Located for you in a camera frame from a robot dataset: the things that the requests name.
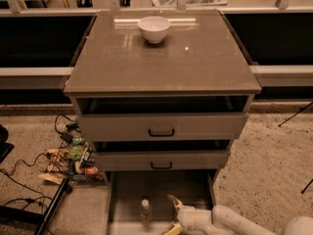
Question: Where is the black power adapter with cable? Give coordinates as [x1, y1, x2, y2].
[54, 115, 80, 144]

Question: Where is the bottom grey drawer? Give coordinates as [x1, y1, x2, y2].
[105, 170, 215, 235]

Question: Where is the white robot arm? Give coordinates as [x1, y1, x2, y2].
[162, 195, 313, 235]

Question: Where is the white ceramic bowl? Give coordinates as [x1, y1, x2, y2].
[138, 16, 170, 43]

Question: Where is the middle grey drawer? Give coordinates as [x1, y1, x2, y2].
[93, 150, 229, 171]

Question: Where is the grey drawer cabinet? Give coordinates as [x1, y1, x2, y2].
[63, 9, 262, 181]

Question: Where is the pile of snack packages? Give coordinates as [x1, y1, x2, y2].
[38, 137, 105, 184]

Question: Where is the grey drawer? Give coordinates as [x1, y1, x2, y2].
[77, 113, 248, 142]
[105, 170, 215, 235]
[93, 150, 229, 171]

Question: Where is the clear plastic water bottle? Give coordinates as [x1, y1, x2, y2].
[140, 199, 153, 226]

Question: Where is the top grey drawer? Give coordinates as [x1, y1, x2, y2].
[77, 113, 248, 142]

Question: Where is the black tripod leg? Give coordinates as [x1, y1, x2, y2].
[300, 179, 313, 194]

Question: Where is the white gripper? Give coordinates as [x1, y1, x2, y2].
[162, 194, 213, 235]

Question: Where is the black metal stand base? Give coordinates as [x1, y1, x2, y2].
[0, 177, 72, 235]

